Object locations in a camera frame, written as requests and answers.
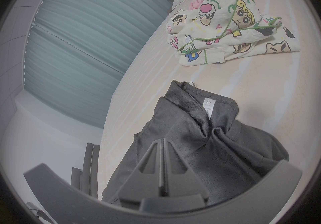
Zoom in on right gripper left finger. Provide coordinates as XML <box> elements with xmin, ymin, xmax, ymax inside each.
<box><xmin>118</xmin><ymin>140</ymin><xmax>163</xmax><ymax>203</ymax></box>

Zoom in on blue-green curtain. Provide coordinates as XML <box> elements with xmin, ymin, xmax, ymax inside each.
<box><xmin>33</xmin><ymin>0</ymin><xmax>173</xmax><ymax>74</ymax></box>
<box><xmin>24</xmin><ymin>23</ymin><xmax>124</xmax><ymax>129</ymax></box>

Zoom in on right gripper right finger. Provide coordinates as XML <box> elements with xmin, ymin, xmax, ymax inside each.
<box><xmin>164</xmin><ymin>138</ymin><xmax>210</xmax><ymax>202</ymax></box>

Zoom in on white printed pyjama top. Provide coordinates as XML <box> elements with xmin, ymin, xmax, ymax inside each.
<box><xmin>167</xmin><ymin>0</ymin><xmax>301</xmax><ymax>66</ymax></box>

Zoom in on black T-shirt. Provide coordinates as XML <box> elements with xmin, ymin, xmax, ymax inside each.
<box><xmin>101</xmin><ymin>80</ymin><xmax>290</xmax><ymax>204</ymax></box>

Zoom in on dark grey chest of drawers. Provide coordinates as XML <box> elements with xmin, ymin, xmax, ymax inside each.
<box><xmin>71</xmin><ymin>142</ymin><xmax>101</xmax><ymax>196</ymax></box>

